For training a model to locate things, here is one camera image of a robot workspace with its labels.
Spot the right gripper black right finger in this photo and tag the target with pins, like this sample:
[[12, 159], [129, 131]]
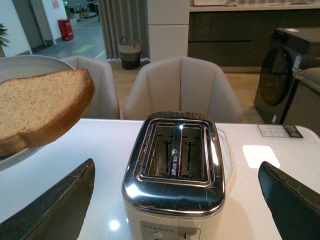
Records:
[[295, 208]]

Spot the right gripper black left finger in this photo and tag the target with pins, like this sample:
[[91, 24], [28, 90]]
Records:
[[57, 214]]

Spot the slice of bread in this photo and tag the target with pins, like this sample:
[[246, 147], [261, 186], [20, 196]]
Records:
[[37, 110]]

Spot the grey round plate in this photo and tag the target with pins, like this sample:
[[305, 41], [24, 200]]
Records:
[[24, 66]]

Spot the label card on table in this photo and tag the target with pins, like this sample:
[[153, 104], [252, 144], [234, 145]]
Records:
[[281, 131]]

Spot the black washing machine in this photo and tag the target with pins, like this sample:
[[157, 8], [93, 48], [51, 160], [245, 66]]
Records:
[[290, 49]]

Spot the white chrome toaster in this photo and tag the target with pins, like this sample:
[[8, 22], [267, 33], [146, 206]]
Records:
[[174, 184]]

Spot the beige chair left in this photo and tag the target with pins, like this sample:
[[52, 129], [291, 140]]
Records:
[[105, 104]]

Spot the beige chair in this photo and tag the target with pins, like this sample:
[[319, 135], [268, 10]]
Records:
[[105, 104], [183, 84]]

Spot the beige chair right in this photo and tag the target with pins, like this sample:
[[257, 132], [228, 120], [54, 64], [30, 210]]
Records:
[[183, 84]]

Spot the dark kitchen counter cabinet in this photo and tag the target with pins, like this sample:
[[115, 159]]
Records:
[[238, 38]]

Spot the woven laundry basket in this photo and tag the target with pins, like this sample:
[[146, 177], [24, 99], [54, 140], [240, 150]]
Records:
[[130, 53]]

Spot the green potted plant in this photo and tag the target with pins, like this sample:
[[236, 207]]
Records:
[[4, 41]]

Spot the red bin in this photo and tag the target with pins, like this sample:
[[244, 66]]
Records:
[[65, 28]]

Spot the grey curtain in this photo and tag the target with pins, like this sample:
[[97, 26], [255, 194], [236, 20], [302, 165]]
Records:
[[120, 18]]

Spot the white pillar cabinet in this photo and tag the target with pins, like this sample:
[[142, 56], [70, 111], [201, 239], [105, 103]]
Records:
[[168, 28]]

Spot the white microwave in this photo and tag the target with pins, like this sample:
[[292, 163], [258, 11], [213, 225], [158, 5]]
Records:
[[203, 3]]

